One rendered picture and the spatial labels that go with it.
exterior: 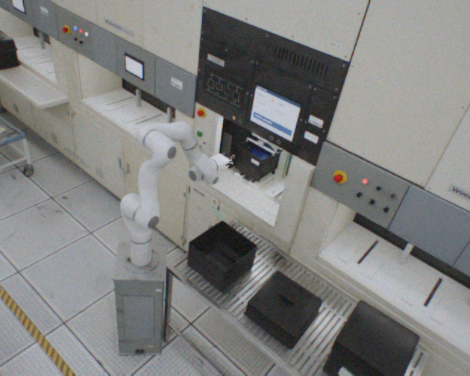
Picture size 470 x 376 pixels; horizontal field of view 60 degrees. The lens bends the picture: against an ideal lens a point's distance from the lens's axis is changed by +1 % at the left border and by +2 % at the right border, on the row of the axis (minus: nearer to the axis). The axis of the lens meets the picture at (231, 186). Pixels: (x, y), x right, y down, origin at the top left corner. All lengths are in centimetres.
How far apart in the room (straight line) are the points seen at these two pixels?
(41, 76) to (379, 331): 348
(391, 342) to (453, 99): 104
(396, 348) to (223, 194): 135
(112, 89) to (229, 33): 186
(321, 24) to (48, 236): 269
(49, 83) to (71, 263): 167
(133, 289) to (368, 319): 122
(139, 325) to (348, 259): 130
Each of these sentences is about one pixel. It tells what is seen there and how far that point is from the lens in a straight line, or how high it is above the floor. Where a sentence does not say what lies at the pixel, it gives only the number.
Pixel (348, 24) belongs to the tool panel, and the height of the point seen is 210.
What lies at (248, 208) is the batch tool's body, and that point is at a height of 87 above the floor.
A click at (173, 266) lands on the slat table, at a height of 76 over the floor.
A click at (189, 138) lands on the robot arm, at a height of 149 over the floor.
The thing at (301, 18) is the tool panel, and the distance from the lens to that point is 198.
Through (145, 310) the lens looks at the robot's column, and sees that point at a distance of 251.
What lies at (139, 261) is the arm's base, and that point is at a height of 81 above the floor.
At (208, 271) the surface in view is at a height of 84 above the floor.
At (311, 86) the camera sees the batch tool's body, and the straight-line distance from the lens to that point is 200.
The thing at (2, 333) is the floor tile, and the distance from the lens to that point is 317.
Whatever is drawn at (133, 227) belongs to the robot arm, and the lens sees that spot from 217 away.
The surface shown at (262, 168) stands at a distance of 263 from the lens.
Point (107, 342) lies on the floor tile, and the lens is 299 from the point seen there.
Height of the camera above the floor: 254
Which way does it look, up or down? 38 degrees down
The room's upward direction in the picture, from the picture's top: 9 degrees clockwise
